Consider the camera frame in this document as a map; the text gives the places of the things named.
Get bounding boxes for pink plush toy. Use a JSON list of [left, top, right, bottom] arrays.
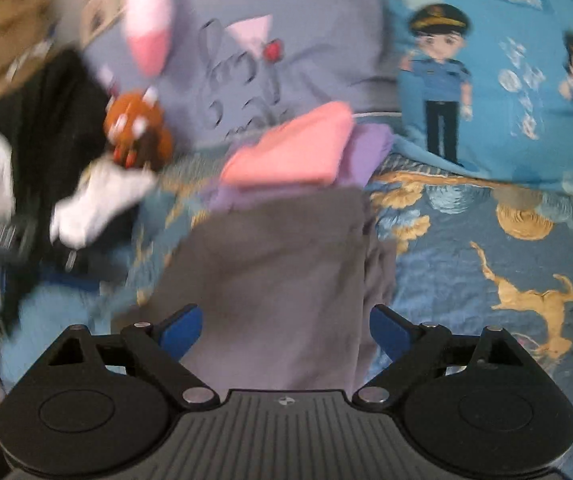
[[122, 0, 174, 77]]

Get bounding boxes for white cloth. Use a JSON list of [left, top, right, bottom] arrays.
[[49, 157, 158, 249]]

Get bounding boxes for blue floral quilt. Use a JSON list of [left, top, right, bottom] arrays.
[[0, 150, 573, 478]]

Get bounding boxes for grey sweatshirt with print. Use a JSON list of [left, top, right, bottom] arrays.
[[112, 188, 396, 394]]

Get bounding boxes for blue cartoon police pillow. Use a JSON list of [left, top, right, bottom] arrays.
[[384, 0, 573, 194]]

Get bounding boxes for folded purple garment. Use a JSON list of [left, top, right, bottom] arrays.
[[205, 124, 395, 211]]

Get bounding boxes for grey-blue duvet with lettering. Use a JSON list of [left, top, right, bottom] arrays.
[[84, 0, 399, 148]]

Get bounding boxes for folded pink towel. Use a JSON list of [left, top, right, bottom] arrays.
[[219, 101, 355, 188]]

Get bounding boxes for framed pictures on wall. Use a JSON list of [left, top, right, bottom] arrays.
[[79, 0, 125, 48]]

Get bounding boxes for red panda plush toy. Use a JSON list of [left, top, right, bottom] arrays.
[[103, 87, 174, 171]]

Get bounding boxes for black garment pile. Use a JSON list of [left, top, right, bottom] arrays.
[[0, 49, 144, 331]]

